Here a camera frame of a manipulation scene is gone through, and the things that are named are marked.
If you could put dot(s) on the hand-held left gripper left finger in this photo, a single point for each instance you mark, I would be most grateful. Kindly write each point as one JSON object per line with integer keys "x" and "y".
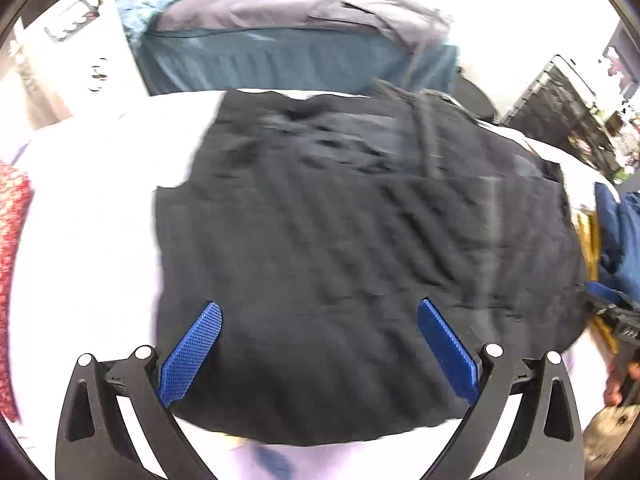
{"x": 192, "y": 350}

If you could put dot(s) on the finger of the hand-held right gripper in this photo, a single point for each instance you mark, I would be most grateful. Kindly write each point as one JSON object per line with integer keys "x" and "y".
{"x": 602, "y": 291}

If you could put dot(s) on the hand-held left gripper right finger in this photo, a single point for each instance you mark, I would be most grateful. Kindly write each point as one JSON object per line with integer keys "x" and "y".
{"x": 445, "y": 350}

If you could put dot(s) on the black puffer jacket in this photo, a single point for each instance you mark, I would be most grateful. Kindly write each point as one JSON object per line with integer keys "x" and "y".
{"x": 325, "y": 235}

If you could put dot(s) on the blue laundry bin with clothes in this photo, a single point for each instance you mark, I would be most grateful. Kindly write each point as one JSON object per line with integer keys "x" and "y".
{"x": 280, "y": 60}

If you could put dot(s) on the person's right hand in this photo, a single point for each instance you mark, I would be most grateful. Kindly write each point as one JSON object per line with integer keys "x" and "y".
{"x": 613, "y": 385}

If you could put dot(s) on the yellow cloth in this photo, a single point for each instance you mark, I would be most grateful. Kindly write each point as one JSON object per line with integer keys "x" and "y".
{"x": 585, "y": 232}

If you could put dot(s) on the navy blue cloth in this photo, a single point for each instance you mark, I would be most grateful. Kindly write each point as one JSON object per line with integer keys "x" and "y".
{"x": 620, "y": 230}

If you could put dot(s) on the camouflage cloth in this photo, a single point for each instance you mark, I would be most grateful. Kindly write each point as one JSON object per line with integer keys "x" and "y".
{"x": 615, "y": 440}

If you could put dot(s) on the cluttered counter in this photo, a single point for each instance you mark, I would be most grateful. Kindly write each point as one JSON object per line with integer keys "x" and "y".
{"x": 625, "y": 110}

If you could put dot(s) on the black metal rack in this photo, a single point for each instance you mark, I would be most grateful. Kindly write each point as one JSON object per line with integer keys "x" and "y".
{"x": 565, "y": 110}

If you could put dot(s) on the red knit cloth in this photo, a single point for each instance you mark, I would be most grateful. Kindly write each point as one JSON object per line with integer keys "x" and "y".
{"x": 12, "y": 240}

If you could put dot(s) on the white appliance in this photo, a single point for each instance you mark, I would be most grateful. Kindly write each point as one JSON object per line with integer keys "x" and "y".
{"x": 70, "y": 60}

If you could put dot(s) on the grey purple jacket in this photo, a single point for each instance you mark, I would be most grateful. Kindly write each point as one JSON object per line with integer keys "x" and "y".
{"x": 280, "y": 10}

